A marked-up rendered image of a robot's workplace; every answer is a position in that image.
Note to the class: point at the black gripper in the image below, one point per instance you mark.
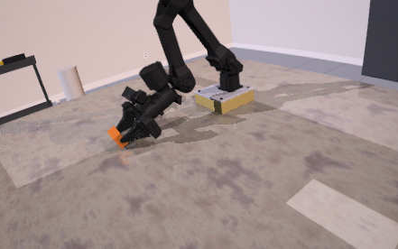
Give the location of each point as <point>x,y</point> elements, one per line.
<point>131,115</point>

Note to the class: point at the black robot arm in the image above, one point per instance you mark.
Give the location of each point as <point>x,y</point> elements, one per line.
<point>179,76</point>

